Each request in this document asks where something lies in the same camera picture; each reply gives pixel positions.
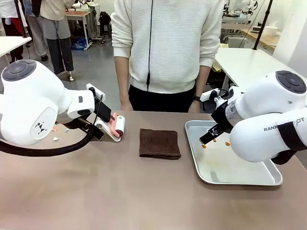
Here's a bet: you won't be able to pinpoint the blue plastic bag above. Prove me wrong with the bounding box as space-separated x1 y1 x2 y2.
71 37 87 50

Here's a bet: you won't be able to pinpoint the wooden background table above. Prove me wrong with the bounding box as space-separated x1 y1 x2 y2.
66 11 93 48

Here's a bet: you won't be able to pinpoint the bystander in red and white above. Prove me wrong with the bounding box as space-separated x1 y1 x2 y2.
0 0 24 60

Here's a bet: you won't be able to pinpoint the brown cloth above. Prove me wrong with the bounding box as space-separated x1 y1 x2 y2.
139 128 182 161

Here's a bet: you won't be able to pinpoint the white folded stand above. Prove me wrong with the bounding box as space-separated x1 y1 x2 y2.
94 119 122 143

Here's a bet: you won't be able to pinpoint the grey background table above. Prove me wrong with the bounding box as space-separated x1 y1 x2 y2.
222 18 252 31

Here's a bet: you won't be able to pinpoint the bystander in beige top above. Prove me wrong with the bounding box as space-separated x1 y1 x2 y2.
39 0 75 75

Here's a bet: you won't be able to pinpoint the person's left hand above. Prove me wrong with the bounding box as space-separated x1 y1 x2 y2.
188 100 201 113

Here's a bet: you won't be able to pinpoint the white knit sweater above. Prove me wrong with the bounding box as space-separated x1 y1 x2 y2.
110 0 225 94

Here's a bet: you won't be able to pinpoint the black stand pole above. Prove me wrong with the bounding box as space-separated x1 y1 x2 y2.
253 0 274 51

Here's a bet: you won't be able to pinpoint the yellow cloth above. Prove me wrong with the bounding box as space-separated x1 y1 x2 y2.
212 59 224 72

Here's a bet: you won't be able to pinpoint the bystander in grey skirt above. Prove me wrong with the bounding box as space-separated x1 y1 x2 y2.
25 7 48 62

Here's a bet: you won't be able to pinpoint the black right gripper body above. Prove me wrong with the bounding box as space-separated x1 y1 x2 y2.
210 102 235 132

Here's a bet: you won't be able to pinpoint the black trousers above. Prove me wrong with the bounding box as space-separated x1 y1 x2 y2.
128 84 196 113

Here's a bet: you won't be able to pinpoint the person's left forearm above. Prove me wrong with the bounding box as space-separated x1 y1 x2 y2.
194 64 213 98

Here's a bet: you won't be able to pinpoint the metal tray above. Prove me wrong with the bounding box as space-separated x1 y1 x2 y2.
184 119 283 186

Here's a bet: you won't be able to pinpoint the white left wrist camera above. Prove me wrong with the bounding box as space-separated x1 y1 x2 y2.
86 83 106 100

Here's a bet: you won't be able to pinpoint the thin black cord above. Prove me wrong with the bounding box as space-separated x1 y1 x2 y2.
146 0 154 92

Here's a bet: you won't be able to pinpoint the large white table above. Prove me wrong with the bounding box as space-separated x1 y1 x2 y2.
215 47 295 88

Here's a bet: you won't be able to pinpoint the wooden workbench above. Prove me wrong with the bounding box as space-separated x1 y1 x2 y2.
239 28 280 51

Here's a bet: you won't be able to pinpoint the pink-handled lint roller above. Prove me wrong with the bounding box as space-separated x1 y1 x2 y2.
109 112 126 139

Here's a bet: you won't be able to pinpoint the person's right hand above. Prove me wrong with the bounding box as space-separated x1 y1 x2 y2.
119 100 134 112

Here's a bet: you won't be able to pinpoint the black left arm cable sleeve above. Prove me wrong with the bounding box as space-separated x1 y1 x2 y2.
0 115 104 158

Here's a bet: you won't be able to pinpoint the thin black tripod pole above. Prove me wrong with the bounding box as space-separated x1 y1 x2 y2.
13 0 27 38

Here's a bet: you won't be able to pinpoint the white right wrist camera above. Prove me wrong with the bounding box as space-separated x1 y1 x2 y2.
200 88 221 103

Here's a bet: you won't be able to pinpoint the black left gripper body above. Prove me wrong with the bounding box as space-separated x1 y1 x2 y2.
94 100 112 122

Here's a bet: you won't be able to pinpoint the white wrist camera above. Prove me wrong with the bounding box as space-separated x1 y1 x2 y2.
86 83 106 100
200 88 221 103

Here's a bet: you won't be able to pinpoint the person's right forearm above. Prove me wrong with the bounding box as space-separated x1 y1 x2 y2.
114 56 132 104

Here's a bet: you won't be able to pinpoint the small white table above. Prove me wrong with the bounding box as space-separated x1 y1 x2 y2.
0 35 33 58

